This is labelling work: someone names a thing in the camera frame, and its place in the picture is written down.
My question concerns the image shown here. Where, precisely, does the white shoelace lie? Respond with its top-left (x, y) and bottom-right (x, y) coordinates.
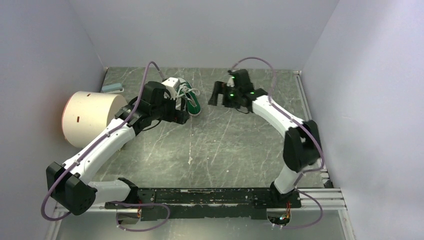
top-left (176, 82), bottom-right (200, 108)

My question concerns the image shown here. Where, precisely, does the aluminium frame rail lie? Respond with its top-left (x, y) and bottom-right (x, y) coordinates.
top-left (54, 70), bottom-right (348, 213)

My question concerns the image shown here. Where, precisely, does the cream cylindrical container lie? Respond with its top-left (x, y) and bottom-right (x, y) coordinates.
top-left (61, 91), bottom-right (128, 149)

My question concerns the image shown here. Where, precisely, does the green canvas sneaker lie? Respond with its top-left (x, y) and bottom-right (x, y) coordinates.
top-left (177, 77), bottom-right (201, 117)

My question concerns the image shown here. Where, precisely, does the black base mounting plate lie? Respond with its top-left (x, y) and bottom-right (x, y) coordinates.
top-left (104, 187), bottom-right (302, 221)

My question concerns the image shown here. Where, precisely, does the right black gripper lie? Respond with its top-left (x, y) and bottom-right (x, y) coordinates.
top-left (207, 81), bottom-right (241, 109)

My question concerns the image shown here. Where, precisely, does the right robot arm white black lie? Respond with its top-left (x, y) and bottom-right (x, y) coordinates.
top-left (208, 69), bottom-right (321, 207)

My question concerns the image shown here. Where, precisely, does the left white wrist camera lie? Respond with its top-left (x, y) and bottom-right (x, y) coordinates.
top-left (161, 77), bottom-right (180, 100)

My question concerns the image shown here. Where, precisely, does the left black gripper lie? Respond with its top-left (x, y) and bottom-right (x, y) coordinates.
top-left (151, 92), bottom-right (190, 124)

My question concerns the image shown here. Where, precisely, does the small light blue block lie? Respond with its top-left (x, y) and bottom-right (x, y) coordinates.
top-left (100, 83), bottom-right (125, 94)

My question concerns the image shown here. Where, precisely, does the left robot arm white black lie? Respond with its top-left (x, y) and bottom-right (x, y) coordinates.
top-left (46, 77), bottom-right (195, 216)

